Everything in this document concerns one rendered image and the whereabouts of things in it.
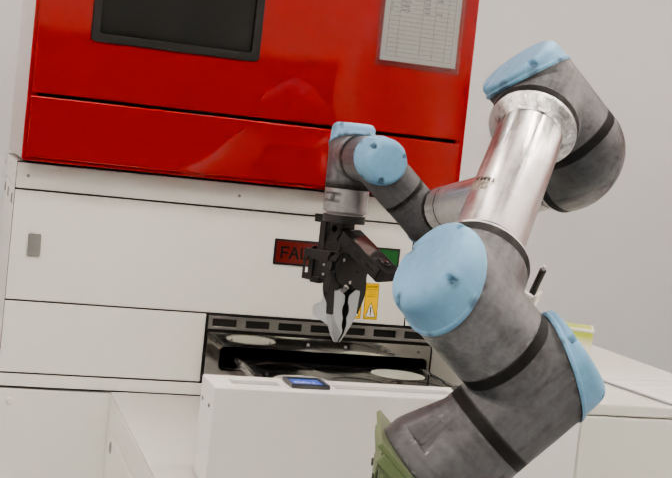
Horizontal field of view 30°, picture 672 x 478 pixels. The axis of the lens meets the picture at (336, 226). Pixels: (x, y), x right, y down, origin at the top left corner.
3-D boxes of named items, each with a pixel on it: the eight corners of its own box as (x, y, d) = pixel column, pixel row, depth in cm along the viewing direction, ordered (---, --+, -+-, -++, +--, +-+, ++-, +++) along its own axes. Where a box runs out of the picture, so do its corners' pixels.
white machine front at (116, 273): (-4, 383, 224) (17, 160, 222) (422, 404, 247) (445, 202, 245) (-4, 386, 221) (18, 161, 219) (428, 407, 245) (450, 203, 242)
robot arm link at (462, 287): (537, 373, 132) (621, 98, 171) (451, 273, 127) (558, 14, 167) (450, 404, 139) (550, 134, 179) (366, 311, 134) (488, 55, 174)
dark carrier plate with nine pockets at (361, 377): (242, 362, 230) (242, 359, 230) (418, 372, 239) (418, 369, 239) (287, 403, 197) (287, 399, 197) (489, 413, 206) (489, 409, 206)
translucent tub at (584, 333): (547, 356, 229) (552, 319, 229) (589, 362, 228) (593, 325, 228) (547, 362, 222) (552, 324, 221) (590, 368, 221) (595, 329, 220)
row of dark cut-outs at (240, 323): (207, 328, 232) (208, 314, 232) (428, 342, 244) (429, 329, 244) (207, 328, 231) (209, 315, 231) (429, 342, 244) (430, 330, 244)
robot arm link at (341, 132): (342, 121, 203) (324, 120, 211) (334, 188, 204) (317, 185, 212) (386, 126, 206) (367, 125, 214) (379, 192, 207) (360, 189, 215)
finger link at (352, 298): (329, 336, 215) (335, 283, 215) (354, 342, 211) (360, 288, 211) (317, 337, 213) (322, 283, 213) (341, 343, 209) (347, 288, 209)
